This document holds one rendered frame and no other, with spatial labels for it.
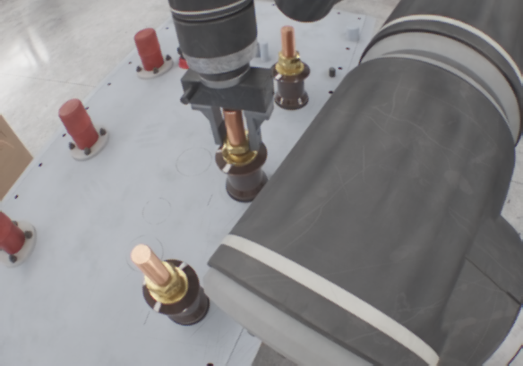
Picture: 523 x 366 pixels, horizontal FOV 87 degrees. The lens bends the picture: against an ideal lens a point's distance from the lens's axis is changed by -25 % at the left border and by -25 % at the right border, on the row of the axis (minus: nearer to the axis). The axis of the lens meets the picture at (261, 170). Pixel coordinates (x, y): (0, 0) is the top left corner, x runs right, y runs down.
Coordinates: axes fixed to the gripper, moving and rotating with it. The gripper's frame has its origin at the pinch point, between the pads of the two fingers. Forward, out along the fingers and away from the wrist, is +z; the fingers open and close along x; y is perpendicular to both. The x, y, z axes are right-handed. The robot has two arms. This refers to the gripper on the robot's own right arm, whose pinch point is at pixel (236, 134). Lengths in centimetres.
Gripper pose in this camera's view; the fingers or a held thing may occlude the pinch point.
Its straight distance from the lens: 60.9
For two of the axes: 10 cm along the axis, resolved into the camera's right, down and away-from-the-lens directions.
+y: -3.1, 7.6, -5.7
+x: 9.5, 1.9, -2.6
